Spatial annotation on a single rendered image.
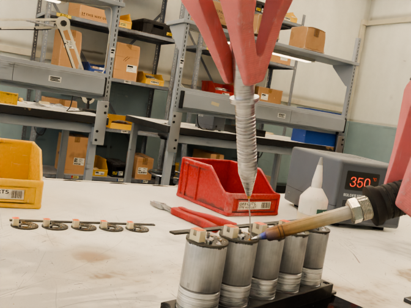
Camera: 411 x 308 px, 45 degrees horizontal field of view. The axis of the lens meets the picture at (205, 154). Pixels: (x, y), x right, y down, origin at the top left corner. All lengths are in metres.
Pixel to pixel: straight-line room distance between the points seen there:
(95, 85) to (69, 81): 0.14
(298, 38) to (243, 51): 3.21
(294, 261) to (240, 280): 0.06
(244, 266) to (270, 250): 0.03
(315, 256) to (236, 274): 0.09
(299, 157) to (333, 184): 0.11
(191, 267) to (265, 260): 0.06
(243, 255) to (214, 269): 0.03
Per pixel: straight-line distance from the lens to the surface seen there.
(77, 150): 4.42
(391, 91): 6.29
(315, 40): 3.44
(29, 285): 0.36
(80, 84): 2.62
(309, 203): 0.59
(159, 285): 0.38
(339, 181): 0.70
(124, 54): 4.51
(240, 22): 0.24
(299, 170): 0.79
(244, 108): 0.26
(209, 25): 0.25
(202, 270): 0.28
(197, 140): 2.97
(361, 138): 6.47
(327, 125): 3.48
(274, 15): 0.26
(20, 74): 2.56
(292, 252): 0.34
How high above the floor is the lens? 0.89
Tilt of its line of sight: 5 degrees down
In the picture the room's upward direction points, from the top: 9 degrees clockwise
